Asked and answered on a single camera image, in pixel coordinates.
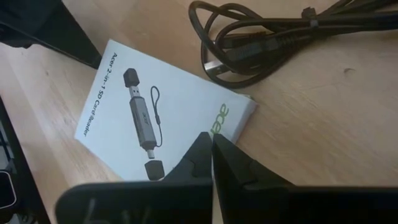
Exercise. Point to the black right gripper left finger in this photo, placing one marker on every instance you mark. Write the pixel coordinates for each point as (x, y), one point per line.
(140, 202)

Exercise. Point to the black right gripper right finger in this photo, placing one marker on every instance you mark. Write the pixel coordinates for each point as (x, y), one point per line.
(280, 205)

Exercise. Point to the white card reader box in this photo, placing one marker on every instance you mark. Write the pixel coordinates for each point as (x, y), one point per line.
(186, 99)

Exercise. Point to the black metal table frame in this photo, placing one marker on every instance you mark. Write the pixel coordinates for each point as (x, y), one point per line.
(46, 25)

